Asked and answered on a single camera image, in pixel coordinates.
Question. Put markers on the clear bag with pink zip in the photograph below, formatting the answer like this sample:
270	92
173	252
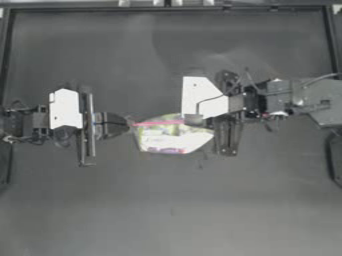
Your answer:
174	140

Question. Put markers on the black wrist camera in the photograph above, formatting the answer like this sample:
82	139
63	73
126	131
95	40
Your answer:
194	120
65	135

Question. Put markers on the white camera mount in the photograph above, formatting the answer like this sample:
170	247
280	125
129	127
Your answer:
201	91
67	110

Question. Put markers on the black metal frame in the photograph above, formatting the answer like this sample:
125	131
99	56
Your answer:
134	7

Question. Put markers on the grey metal bracket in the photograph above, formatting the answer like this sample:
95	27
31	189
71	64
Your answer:
158	2
125	2
177	2

